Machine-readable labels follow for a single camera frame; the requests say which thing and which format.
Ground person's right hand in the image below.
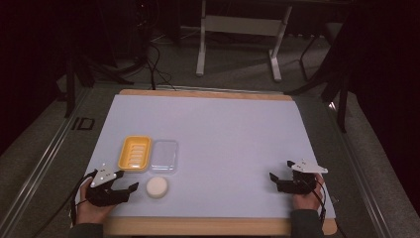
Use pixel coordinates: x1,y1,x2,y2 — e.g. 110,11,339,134
291,173,327,212

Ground white metal desk frame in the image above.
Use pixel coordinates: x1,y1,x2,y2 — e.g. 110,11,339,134
195,0,293,83

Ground round white soap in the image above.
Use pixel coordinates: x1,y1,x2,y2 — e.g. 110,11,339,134
146,176,169,199

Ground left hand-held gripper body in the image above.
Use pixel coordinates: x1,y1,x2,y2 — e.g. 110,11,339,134
84,163,132,208

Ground yellow soap dish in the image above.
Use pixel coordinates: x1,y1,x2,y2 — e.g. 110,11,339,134
117,135,153,173

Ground white table mat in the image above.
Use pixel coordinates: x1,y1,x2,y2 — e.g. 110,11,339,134
77,93,337,220

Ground black floor cables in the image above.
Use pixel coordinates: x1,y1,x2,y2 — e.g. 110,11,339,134
132,0,177,91

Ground black metal stand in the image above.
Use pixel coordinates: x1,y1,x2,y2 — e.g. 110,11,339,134
55,33,135,119

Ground black chair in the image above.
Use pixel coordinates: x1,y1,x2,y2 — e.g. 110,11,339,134
285,19,353,134

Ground person's left hand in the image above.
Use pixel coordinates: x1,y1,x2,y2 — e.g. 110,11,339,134
75,177,117,226

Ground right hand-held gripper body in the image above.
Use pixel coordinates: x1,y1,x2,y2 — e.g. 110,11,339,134
276,159,329,195

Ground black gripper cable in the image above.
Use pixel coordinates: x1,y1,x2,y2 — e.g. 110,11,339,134
32,169,99,238
298,177,348,238

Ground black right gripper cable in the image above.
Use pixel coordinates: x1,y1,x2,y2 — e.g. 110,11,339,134
298,177,348,238

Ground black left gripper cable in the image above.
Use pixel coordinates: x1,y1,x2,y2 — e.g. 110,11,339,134
32,169,99,238

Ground clear plastic container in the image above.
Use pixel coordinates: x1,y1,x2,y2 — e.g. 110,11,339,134
150,139,179,175

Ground metal floor rail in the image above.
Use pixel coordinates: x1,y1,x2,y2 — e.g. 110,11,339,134
326,100,394,238
0,86,92,238

